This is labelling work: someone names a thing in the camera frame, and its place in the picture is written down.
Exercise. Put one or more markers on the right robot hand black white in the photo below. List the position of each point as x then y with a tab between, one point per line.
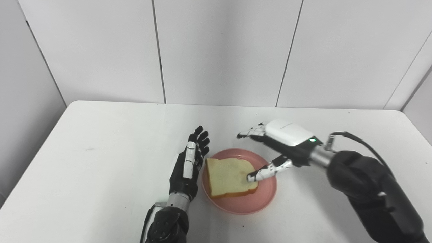
287	141

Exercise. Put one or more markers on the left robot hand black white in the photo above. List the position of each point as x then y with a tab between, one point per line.
189	168

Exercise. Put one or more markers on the slice of bread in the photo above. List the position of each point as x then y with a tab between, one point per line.
229	177

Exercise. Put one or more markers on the pink plate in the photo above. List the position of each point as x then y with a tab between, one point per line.
260	195

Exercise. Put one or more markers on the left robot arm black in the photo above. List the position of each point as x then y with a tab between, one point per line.
167	221

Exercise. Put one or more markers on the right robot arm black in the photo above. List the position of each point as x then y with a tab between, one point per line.
368	192

